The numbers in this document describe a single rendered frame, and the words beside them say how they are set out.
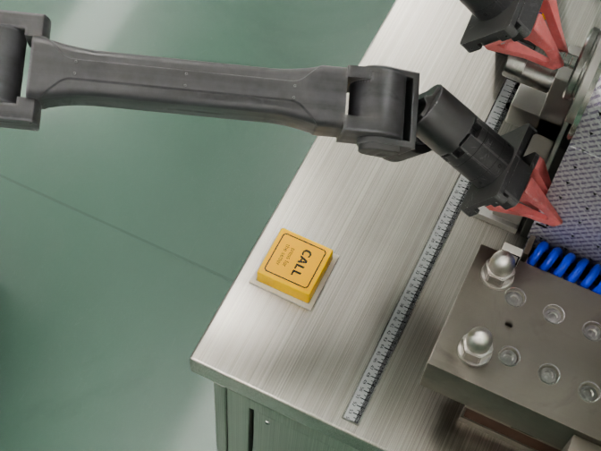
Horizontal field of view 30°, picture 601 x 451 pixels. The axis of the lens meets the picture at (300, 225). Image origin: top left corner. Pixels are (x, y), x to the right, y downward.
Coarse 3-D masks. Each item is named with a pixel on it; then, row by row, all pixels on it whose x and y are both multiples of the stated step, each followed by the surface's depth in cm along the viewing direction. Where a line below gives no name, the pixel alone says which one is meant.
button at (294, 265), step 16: (288, 240) 136; (304, 240) 136; (272, 256) 134; (288, 256) 135; (304, 256) 135; (320, 256) 135; (272, 272) 133; (288, 272) 133; (304, 272) 134; (320, 272) 134; (288, 288) 133; (304, 288) 132
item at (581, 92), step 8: (600, 40) 104; (600, 48) 104; (600, 56) 104; (592, 64) 104; (592, 72) 104; (584, 80) 105; (584, 88) 105; (576, 96) 106; (584, 96) 105; (576, 104) 106; (568, 112) 108; (576, 112) 107; (568, 120) 109
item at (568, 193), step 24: (576, 168) 113; (600, 168) 111; (552, 192) 118; (576, 192) 116; (600, 192) 114; (576, 216) 119; (600, 216) 117; (552, 240) 125; (576, 240) 123; (600, 240) 121; (600, 264) 124
